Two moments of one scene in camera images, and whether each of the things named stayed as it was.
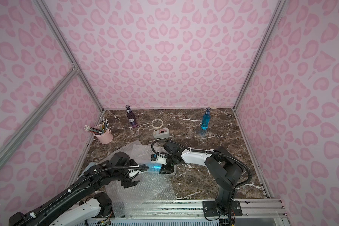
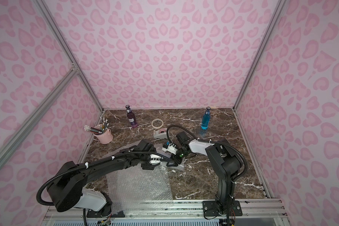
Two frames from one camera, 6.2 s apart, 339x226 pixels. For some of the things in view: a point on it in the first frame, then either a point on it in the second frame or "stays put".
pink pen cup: (105, 138) stays put
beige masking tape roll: (158, 127) stays put
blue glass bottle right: (206, 118) stays put
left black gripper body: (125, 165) → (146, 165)
